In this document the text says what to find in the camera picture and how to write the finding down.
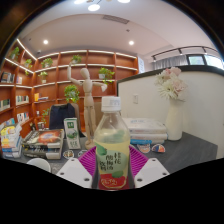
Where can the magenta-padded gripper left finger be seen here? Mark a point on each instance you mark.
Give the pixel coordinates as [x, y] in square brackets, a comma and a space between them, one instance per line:
[75, 173]

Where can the window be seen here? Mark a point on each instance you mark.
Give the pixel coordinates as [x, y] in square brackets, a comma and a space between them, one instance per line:
[206, 61]

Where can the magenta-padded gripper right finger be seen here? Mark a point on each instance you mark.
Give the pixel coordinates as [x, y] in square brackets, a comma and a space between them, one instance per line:
[150, 173]

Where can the dark office chair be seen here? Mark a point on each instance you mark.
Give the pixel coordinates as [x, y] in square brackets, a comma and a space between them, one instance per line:
[61, 115]

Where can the black ceiling track rail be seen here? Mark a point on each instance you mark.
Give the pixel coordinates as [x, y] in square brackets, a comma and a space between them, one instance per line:
[180, 50]

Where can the brown wooden shelf unit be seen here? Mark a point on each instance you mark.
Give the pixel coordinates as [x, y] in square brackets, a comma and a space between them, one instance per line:
[50, 90]

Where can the ceiling air vent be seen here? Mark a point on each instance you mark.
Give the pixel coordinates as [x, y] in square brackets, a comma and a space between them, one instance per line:
[115, 19]

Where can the green and white carton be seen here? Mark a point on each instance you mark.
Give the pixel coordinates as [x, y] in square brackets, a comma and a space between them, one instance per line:
[72, 133]

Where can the pink and white flowers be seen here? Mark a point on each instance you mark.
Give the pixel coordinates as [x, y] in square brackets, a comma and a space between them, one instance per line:
[170, 85]

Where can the clear bottle with yellow drink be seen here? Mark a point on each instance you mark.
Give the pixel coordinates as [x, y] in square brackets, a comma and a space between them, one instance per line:
[112, 140]

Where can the recessed ceiling light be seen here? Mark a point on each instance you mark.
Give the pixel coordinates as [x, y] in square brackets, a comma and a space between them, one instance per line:
[131, 42]
[45, 42]

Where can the tan chair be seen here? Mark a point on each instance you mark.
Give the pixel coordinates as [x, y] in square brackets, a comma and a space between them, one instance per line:
[97, 115]

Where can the branched ceiling lamp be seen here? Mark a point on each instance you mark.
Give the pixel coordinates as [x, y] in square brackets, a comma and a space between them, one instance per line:
[94, 7]

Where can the white ceramic vase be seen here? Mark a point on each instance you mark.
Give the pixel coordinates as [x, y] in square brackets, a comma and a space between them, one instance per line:
[174, 121]

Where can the grey curtain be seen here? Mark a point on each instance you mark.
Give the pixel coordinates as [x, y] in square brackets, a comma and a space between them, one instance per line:
[170, 62]

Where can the white wall switch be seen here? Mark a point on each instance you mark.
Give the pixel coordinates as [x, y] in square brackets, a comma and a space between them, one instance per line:
[135, 98]

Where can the white mug with triangle pattern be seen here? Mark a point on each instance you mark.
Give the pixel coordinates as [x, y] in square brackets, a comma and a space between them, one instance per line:
[38, 164]

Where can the stack of dark books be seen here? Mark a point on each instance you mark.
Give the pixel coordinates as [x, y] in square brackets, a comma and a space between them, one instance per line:
[43, 141]

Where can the stack of colourful books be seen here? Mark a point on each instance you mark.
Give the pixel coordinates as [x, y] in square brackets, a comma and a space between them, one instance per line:
[10, 140]

